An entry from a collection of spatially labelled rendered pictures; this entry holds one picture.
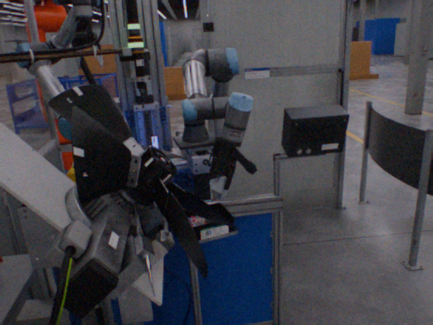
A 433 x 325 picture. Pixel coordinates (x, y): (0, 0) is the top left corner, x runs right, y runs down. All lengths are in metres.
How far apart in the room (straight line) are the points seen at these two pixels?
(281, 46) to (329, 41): 0.39
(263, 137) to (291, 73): 0.58
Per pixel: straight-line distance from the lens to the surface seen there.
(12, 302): 1.29
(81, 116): 0.90
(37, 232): 1.17
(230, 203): 1.67
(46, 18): 5.15
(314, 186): 3.44
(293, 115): 1.59
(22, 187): 1.08
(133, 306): 1.27
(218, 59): 1.59
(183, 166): 1.99
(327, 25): 3.20
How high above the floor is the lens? 1.56
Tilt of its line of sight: 19 degrees down
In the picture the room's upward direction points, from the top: 3 degrees counter-clockwise
